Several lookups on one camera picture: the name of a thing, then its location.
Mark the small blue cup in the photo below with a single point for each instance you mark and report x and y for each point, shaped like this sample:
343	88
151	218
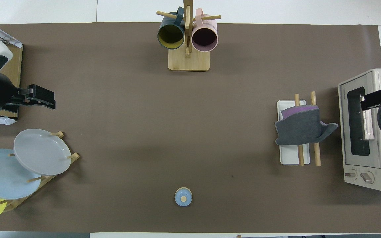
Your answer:
183	197

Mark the wooden mug tree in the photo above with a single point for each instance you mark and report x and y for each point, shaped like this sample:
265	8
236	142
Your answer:
189	61

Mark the grey plate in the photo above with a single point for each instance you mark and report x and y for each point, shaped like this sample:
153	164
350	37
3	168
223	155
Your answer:
41	152

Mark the purple and grey towel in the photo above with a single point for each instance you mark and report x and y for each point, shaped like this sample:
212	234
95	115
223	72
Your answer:
299	129

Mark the brown table mat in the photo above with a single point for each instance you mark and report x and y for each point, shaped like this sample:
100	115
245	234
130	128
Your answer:
190	132

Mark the wooden plate rack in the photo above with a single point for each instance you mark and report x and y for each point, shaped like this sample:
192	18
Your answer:
50	180

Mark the light blue plate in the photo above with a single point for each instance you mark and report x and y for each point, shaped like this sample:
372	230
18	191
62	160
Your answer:
2	175

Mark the white wooden-bar towel rack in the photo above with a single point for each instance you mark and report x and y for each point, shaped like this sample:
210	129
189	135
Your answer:
289	155

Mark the pink mug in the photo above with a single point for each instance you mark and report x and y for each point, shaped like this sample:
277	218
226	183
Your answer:
204	38

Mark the dark teal mug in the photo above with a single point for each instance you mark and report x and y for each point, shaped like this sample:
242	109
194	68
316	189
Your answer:
170	34

